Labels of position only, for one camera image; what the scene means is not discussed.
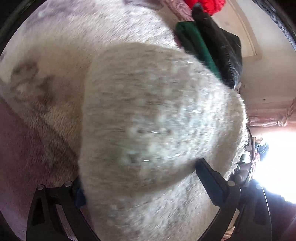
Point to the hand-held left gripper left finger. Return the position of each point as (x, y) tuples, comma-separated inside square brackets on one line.
[(79, 195)]

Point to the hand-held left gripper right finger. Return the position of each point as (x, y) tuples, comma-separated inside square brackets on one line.
[(209, 178)]

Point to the white fringed knitted garment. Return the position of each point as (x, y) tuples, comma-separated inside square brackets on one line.
[(150, 129)]

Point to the pink curtain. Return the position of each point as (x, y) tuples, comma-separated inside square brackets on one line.
[(270, 115)]

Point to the black garment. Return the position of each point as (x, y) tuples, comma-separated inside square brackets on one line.
[(222, 44)]

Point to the green garment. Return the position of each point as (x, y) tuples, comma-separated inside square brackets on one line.
[(196, 41)]

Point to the cream bed headboard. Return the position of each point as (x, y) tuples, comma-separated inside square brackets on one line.
[(242, 30)]

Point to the pink patterned cloth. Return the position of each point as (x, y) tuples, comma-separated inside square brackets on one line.
[(175, 8)]

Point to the red pillow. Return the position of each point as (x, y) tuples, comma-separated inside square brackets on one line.
[(208, 4)]

